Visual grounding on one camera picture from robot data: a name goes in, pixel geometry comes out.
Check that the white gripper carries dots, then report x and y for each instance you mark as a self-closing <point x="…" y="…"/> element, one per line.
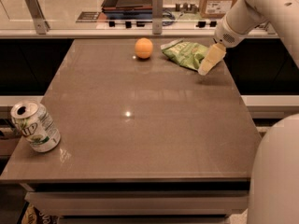
<point x="226" y="35"/>

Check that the green jalapeno chip bag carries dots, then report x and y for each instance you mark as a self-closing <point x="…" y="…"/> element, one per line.
<point x="184" y="53"/>

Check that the silver 7up can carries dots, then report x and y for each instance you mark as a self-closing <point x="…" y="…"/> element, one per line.
<point x="35" y="123"/>

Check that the snack bag under table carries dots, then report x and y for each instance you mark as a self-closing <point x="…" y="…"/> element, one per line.
<point x="34" y="216"/>

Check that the orange fruit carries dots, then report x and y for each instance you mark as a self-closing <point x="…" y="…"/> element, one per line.
<point x="143" y="48"/>

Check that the middle metal bracket post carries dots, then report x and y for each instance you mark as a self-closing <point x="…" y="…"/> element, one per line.
<point x="157" y="17"/>

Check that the metal bracket post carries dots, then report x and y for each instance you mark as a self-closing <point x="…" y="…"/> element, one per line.
<point x="40" y="23"/>
<point x="157" y="17"/>

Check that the left metal bracket post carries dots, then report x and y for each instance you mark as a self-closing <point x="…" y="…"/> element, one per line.
<point x="40" y="23"/>

